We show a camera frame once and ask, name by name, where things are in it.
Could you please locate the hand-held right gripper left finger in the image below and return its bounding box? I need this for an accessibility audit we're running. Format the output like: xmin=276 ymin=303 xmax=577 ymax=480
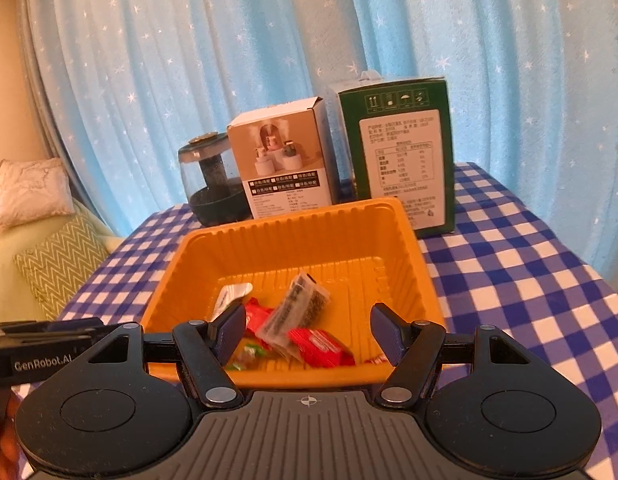
xmin=89 ymin=305 xmax=247 ymax=408

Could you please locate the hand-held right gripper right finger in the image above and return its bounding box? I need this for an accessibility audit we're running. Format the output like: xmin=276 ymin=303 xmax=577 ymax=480
xmin=370 ymin=303 xmax=532 ymax=408

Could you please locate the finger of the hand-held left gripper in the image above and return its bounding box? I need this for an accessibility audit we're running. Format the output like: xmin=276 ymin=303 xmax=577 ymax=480
xmin=0 ymin=325 xmax=121 ymax=347
xmin=0 ymin=317 xmax=104 ymax=334

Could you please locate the green candy packet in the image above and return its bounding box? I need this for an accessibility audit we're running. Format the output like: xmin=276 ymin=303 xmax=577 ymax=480
xmin=226 ymin=340 xmax=270 ymax=372

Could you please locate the round red snack packet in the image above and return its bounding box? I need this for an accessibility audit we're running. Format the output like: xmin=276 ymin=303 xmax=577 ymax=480
xmin=241 ymin=297 xmax=276 ymax=337

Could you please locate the large red snack packet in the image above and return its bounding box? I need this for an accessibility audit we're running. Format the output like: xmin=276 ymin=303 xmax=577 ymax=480
xmin=287 ymin=327 xmax=356 ymax=368

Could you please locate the orange ribbed plastic tray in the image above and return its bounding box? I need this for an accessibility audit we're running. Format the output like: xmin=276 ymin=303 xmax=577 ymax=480
xmin=139 ymin=196 xmax=447 ymax=392

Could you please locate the green zigzag cushion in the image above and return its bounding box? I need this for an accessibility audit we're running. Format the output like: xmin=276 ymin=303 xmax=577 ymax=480
xmin=13 ymin=212 xmax=112 ymax=321

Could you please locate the pale green sofa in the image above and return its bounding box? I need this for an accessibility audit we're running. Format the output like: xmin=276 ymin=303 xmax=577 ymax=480
xmin=0 ymin=195 xmax=125 ymax=326

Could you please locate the white cushion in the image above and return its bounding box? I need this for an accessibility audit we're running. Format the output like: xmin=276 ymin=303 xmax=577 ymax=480
xmin=0 ymin=157 xmax=76 ymax=231

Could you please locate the blue white checkered tablecloth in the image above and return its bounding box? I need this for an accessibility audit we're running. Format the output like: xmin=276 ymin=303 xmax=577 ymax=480
xmin=9 ymin=161 xmax=618 ymax=480

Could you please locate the small dark humidifier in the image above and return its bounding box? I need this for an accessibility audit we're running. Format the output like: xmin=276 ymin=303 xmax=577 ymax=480
xmin=178 ymin=131 xmax=255 ymax=227

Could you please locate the green cardboard box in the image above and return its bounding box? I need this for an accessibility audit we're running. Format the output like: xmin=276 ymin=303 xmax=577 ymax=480
xmin=329 ymin=71 xmax=457 ymax=238

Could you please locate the white cardboard box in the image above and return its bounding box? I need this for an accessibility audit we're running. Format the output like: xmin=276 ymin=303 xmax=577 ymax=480
xmin=226 ymin=96 xmax=340 ymax=221

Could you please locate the grey curtain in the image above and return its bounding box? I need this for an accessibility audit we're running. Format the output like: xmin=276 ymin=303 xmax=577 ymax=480
xmin=16 ymin=0 xmax=125 ymax=238

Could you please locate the blue star-print curtain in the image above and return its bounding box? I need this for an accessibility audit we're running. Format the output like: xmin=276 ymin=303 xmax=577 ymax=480
xmin=19 ymin=0 xmax=618 ymax=306

